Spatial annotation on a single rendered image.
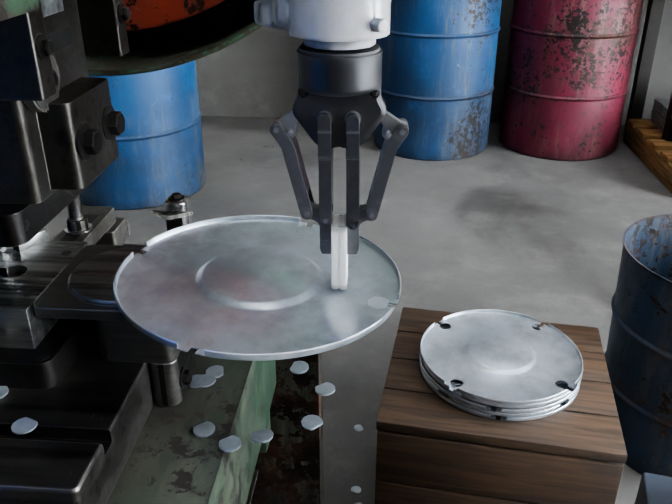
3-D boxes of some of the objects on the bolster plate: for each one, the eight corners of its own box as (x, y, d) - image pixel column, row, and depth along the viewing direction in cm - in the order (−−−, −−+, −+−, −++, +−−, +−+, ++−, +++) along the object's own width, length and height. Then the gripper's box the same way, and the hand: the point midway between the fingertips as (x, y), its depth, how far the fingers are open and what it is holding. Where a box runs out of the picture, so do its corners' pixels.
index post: (196, 256, 94) (189, 189, 90) (190, 267, 91) (183, 198, 87) (176, 256, 94) (168, 189, 90) (169, 266, 92) (161, 198, 87)
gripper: (258, 50, 58) (270, 299, 69) (416, 52, 58) (404, 303, 68) (271, 35, 65) (281, 264, 76) (413, 36, 64) (403, 267, 75)
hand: (339, 252), depth 70 cm, fingers closed
